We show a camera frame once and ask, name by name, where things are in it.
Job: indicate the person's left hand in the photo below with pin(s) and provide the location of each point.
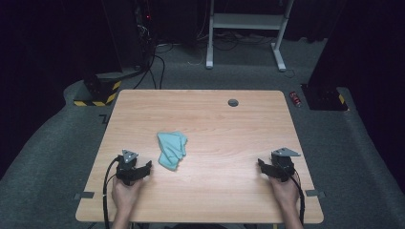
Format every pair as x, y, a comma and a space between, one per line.
124, 197

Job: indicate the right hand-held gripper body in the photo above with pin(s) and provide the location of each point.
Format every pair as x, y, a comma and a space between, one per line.
283, 167

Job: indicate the dark equipment rack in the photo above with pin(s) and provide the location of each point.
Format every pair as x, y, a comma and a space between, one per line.
140, 31

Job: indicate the white metal desk frame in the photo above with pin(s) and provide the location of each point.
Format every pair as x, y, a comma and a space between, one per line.
245, 21

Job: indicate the black floor tape mark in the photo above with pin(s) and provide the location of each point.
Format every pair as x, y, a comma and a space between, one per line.
103, 115

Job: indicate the red can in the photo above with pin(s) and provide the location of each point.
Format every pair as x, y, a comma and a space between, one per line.
295, 99

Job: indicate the light blue cloth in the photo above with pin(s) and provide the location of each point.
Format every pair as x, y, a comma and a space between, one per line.
172, 146

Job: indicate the grey table grommet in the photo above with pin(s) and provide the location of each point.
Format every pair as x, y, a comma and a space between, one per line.
233, 102

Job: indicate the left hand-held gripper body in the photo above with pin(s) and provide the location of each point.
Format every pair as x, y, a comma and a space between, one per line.
125, 170

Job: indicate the person's right hand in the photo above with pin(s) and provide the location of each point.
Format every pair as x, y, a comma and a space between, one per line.
286, 194

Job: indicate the yellow striped black stand base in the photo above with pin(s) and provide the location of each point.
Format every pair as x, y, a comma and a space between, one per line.
105, 90

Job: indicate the plain black stand base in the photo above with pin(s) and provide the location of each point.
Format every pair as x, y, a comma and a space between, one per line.
321, 98

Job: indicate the grey tape piece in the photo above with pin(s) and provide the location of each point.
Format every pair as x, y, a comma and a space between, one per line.
314, 193
85, 195

